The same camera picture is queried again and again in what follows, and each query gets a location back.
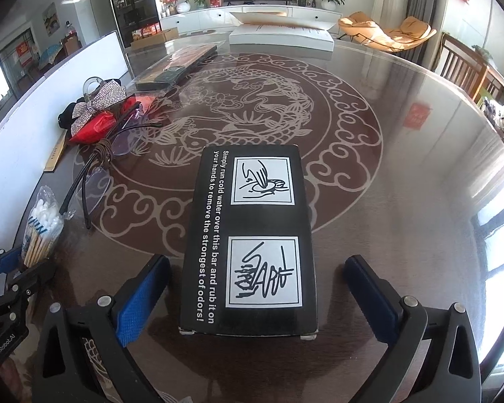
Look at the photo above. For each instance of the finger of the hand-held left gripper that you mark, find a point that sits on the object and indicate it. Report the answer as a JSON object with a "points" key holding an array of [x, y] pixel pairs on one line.
{"points": [[33, 276], [9, 261]]}

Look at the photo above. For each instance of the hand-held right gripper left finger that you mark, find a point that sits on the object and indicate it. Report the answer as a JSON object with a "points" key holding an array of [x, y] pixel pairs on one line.
{"points": [[145, 296]]}

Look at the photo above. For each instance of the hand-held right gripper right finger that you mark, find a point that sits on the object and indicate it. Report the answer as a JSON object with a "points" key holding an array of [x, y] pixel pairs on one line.
{"points": [[367, 296]]}

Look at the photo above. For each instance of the cotton swab pack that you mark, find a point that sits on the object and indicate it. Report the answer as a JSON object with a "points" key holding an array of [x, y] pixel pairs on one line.
{"points": [[42, 226]]}

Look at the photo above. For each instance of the black printed box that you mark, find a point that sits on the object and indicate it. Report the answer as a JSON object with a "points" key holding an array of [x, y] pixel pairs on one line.
{"points": [[256, 218]]}

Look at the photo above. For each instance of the black framed glasses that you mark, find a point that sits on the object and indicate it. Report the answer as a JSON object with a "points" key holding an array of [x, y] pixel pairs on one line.
{"points": [[93, 189]]}

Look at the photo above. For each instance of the wooden ruler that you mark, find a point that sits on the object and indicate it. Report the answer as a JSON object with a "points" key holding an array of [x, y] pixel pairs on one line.
{"points": [[55, 154]]}

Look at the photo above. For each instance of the black cloth item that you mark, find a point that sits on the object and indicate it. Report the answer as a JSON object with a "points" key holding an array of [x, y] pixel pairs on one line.
{"points": [[67, 115]]}

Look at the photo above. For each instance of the red pouch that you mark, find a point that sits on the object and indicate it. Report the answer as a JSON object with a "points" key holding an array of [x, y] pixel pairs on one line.
{"points": [[94, 126]]}

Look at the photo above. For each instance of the white partition panel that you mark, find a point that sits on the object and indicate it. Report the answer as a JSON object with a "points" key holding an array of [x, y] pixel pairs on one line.
{"points": [[46, 88]]}

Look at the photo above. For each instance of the rhinestone bow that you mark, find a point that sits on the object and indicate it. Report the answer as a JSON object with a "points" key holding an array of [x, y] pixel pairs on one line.
{"points": [[106, 97]]}

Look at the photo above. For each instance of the blue patterned cloth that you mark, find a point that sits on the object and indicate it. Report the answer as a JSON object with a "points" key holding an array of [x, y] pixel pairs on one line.
{"points": [[50, 54]]}

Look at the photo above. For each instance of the pile of assorted packets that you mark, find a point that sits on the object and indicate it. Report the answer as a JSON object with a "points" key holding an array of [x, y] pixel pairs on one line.
{"points": [[502, 124]]}

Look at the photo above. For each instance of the clear plastic package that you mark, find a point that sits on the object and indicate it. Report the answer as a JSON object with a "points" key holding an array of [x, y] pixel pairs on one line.
{"points": [[174, 65]]}

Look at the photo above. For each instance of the wooden chair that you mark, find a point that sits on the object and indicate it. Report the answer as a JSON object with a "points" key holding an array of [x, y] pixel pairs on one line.
{"points": [[493, 86], [462, 61]]}

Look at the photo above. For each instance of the cardboard box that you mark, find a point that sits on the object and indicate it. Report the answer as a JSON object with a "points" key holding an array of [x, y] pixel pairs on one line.
{"points": [[155, 37]]}

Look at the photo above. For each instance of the orange lounge chair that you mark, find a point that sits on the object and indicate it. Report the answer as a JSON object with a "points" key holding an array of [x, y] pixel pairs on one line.
{"points": [[361, 28], [411, 30]]}

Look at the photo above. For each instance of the white tall cabinet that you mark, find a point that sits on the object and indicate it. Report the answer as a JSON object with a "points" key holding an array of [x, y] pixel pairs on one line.
{"points": [[97, 4]]}

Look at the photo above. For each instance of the white television cabinet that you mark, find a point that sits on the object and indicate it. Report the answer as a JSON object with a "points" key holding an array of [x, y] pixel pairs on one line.
{"points": [[193, 19]]}

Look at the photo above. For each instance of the dark glass display cabinet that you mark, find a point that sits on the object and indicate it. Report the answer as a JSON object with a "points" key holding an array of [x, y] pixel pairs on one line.
{"points": [[130, 4]]}

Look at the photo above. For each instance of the round white vase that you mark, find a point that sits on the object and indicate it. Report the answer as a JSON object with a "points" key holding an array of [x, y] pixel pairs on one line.
{"points": [[182, 7]]}

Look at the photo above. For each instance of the grey curtain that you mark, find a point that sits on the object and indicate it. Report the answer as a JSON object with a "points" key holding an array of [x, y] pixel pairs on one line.
{"points": [[420, 4]]}

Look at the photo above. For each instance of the red flowers in vase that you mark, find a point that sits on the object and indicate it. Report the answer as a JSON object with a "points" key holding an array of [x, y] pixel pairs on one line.
{"points": [[171, 0]]}

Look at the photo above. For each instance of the framed wall picture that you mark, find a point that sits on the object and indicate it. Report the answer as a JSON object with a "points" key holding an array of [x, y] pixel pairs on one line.
{"points": [[50, 19]]}

